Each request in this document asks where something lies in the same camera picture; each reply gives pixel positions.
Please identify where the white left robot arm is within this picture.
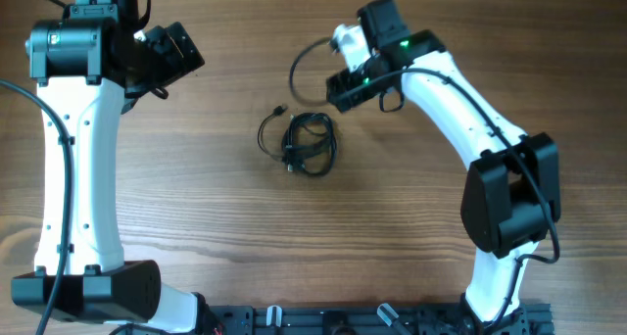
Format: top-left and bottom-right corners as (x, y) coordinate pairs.
(11, 0), (221, 334)

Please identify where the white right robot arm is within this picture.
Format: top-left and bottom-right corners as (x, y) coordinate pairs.
(326, 0), (560, 334)

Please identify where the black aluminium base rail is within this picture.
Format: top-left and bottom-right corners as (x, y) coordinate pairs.
(211, 303), (555, 335)

